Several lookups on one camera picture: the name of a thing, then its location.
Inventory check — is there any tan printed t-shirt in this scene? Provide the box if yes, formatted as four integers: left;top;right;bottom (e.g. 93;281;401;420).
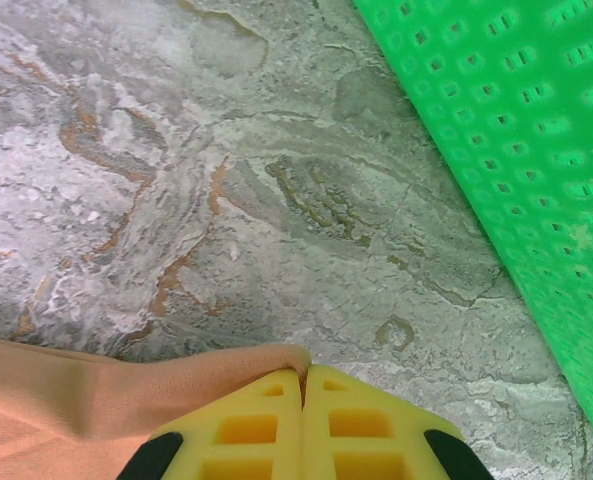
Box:
0;334;312;480

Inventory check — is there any green plastic mesh basket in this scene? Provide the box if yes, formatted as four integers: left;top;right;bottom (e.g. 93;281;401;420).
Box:
350;0;593;464

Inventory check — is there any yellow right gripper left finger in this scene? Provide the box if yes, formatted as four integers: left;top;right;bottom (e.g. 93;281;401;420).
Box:
118;367;305;480

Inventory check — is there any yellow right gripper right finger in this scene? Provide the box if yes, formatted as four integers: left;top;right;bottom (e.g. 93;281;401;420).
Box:
303;364;492;480

